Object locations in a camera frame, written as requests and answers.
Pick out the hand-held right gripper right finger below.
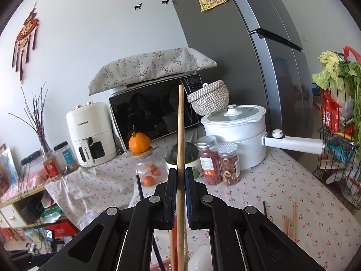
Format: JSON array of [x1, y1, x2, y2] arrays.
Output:
[[184, 167, 322, 271]]

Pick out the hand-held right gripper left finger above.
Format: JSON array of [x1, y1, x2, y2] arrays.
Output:
[[39, 168, 179, 271]]

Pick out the pale patterned chopstick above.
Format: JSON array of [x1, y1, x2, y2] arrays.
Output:
[[183, 229, 190, 262]]

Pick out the white spoon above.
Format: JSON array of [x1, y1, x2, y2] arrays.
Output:
[[187, 244, 212, 271]]

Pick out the white flower bowl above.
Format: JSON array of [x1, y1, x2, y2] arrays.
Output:
[[165, 158, 204, 179]]

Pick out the jar of red berries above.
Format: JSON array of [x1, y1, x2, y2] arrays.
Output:
[[197, 135, 223, 186]]

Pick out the glass jar with wooden lid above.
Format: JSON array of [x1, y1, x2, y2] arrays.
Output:
[[132, 147, 167, 188]]

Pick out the green squash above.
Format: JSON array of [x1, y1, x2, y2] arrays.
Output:
[[165, 142, 196, 164]]

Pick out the jar of dried rings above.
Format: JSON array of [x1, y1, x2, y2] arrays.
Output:
[[217, 143, 241, 187]]

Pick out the large orange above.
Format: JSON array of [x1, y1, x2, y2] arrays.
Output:
[[129, 126, 151, 154]]

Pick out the cherry print tablecloth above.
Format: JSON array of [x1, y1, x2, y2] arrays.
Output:
[[45, 147, 158, 229], [128, 144, 361, 271]]

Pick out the white electric pot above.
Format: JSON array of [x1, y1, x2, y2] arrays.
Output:
[[201, 104, 323, 171]]

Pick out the black microwave oven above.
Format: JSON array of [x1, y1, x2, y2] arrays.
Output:
[[109, 73, 206, 154]]

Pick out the woven lidded basket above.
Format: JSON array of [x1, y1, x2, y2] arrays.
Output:
[[187, 79, 229, 116]]

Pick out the white air fryer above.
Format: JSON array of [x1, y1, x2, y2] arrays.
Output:
[[66, 101, 117, 168]]

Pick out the red box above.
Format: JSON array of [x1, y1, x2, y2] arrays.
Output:
[[45, 222, 79, 239]]

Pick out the black lid plastic container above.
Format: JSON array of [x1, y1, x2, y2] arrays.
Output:
[[53, 140, 79, 173]]

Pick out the green packet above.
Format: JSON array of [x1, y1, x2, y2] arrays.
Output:
[[39, 206, 64, 225]]

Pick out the red label glass jar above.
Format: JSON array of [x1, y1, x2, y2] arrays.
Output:
[[42, 150, 63, 182]]

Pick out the pink plastic bag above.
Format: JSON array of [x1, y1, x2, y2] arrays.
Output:
[[27, 169, 47, 188]]

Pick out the floral cloth cover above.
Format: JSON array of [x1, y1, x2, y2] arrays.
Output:
[[87, 47, 217, 96]]

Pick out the black power strip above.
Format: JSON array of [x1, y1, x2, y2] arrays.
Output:
[[20, 150, 41, 166]]

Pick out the grey refrigerator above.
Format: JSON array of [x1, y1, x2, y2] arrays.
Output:
[[165, 0, 315, 147]]

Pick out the teal packet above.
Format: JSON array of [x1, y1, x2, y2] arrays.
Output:
[[327, 141, 356, 163]]

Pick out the wooden shelf cabinet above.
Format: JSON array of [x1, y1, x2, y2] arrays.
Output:
[[0, 185, 48, 229]]

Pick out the dry twig bundle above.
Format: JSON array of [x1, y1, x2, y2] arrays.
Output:
[[8, 82, 50, 153]]

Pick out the colourful printed board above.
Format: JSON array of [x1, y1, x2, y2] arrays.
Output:
[[0, 144, 19, 201]]

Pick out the red snack packet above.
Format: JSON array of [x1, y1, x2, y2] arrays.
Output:
[[320, 89, 354, 133]]

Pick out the napa cabbage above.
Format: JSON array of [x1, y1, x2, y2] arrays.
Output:
[[312, 50, 347, 91]]

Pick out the green leafy herbs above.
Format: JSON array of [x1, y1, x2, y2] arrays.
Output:
[[337, 61, 361, 139]]

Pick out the red plastic bag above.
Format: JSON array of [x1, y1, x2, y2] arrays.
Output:
[[342, 46, 361, 63]]

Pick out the black wire rack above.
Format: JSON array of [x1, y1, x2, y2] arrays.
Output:
[[312, 76, 361, 212]]

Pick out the red knot wall hanging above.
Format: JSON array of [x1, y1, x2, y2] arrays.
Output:
[[12, 2, 40, 85]]

